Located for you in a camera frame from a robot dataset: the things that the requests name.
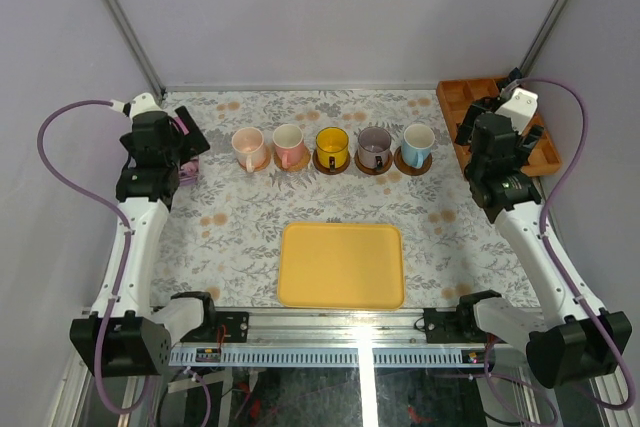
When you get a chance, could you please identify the blue mug cream inside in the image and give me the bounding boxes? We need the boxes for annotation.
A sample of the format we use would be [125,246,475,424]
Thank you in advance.
[401,123,435,168]

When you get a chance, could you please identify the dark brown wooden coaster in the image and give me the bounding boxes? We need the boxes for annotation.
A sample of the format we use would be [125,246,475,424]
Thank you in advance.
[354,153,394,176]
[312,151,351,176]
[394,147,433,176]

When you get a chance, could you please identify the light woven coaster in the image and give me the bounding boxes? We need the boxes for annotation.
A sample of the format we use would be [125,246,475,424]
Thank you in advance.
[273,149,311,172]
[237,148,272,173]

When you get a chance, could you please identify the cream mug pink handle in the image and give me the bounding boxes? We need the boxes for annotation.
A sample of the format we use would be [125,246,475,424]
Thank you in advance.
[272,124,306,168]

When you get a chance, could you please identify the purple mug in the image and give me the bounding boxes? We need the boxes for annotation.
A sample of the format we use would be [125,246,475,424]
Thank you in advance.
[357,126,391,168]

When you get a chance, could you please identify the yellow glass cup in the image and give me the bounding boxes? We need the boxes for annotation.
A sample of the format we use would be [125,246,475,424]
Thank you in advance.
[316,127,349,167]

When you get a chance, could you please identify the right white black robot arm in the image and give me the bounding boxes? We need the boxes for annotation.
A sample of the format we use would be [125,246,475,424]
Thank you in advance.
[455,97,632,388]

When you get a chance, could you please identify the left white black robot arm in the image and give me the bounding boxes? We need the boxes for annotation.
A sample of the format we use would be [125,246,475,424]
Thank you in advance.
[70,106,219,378]

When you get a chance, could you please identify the pink star cloth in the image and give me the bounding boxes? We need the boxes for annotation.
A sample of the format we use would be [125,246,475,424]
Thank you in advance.
[179,157,200,187]

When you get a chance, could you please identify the orange compartment tray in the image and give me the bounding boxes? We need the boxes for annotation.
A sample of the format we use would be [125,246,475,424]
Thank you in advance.
[436,78,562,177]

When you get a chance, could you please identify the black object in tray back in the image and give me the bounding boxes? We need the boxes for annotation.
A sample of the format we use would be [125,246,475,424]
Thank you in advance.
[502,67,523,91]

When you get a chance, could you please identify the yellow plastic tray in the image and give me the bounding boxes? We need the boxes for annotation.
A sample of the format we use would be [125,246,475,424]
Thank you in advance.
[277,222,405,311]

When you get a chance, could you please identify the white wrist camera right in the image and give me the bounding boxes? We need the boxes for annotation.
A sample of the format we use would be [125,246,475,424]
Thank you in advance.
[495,87,538,134]

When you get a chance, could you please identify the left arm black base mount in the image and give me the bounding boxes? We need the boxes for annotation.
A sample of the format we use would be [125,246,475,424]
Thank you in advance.
[185,299,250,344]

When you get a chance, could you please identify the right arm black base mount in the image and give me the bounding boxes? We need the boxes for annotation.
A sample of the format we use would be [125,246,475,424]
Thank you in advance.
[422,291,499,344]

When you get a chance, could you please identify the aluminium front rail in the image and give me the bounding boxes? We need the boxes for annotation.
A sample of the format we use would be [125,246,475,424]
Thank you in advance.
[149,305,531,348]

